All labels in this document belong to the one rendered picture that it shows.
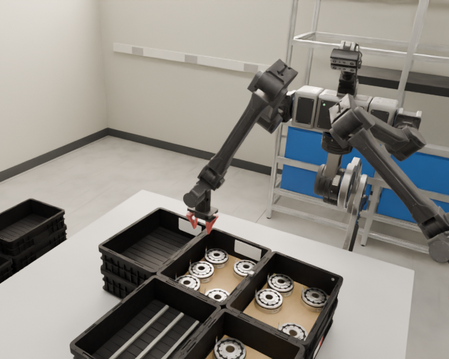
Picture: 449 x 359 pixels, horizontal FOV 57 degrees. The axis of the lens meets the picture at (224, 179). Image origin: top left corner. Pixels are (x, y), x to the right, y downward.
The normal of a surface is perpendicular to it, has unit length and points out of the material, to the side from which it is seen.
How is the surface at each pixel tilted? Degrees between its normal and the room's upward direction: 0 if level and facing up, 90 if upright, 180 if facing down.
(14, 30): 90
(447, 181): 90
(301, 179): 90
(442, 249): 72
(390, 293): 0
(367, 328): 0
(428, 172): 90
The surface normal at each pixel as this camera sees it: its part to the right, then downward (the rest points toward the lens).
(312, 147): -0.44, 0.37
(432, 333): 0.06, -0.90
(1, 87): 0.90, 0.24
